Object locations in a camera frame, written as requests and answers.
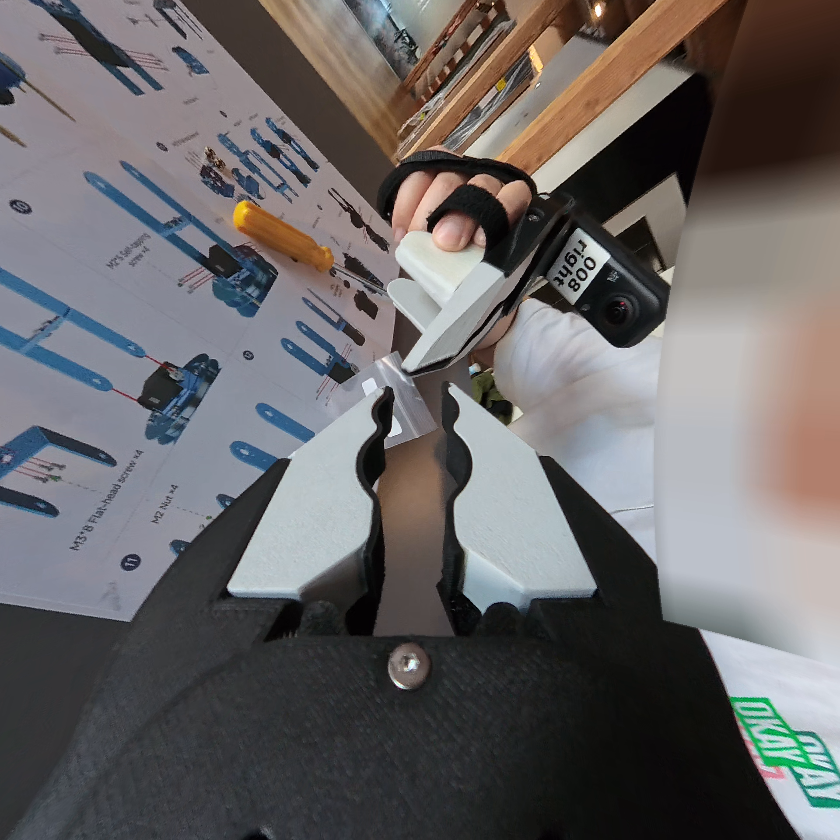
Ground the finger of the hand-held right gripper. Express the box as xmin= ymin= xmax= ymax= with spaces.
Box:
xmin=386 ymin=264 xmax=521 ymax=378

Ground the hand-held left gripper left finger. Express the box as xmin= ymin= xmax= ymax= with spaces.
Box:
xmin=225 ymin=386 xmax=396 ymax=636

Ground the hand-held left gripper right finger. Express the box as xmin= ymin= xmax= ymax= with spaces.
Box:
xmin=438 ymin=382 xmax=599 ymax=634

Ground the small zip bag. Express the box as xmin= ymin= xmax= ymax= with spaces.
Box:
xmin=341 ymin=353 xmax=439 ymax=450

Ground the person's right hand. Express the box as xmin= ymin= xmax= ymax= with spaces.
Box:
xmin=390 ymin=153 xmax=532 ymax=255

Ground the green and blue bag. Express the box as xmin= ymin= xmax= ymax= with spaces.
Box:
xmin=469 ymin=364 xmax=513 ymax=424

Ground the printed assembly instruction sheet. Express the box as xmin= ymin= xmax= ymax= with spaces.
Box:
xmin=0 ymin=0 xmax=401 ymax=621

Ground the thin wooden post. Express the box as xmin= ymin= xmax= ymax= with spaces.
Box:
xmin=400 ymin=0 xmax=572 ymax=158

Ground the thick wooden post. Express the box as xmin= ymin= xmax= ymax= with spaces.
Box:
xmin=499 ymin=0 xmax=732 ymax=175

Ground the yellow handled screwdriver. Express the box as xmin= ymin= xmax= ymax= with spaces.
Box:
xmin=233 ymin=200 xmax=388 ymax=296

